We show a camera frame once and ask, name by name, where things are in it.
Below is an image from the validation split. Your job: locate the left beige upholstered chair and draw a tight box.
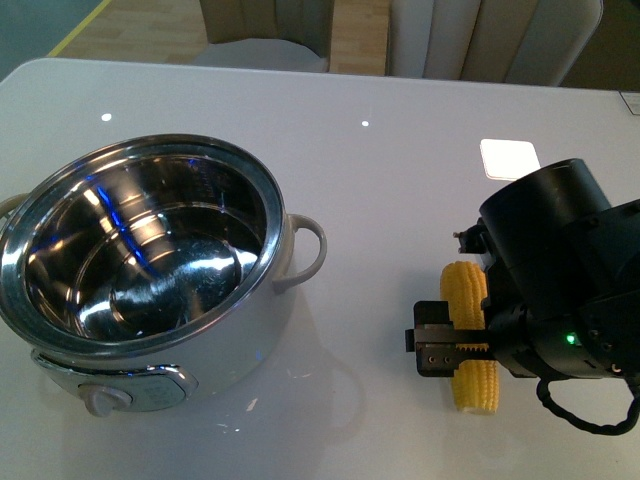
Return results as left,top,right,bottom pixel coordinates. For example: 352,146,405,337
193,0,335,73

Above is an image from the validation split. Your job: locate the yellow corn cob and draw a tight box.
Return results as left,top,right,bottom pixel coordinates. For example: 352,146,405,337
439,261,501,415

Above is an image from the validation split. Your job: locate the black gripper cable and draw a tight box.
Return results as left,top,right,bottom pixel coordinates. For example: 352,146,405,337
536,374,640,436

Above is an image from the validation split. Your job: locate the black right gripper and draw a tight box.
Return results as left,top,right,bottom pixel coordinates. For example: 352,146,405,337
404,223,639,381

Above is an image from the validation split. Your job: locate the beige upholstered chair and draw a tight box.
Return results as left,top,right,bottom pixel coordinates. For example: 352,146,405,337
385,0,604,86
193,0,335,73

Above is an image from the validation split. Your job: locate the right beige upholstered chair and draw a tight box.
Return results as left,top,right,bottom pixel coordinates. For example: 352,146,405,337
385,0,604,86

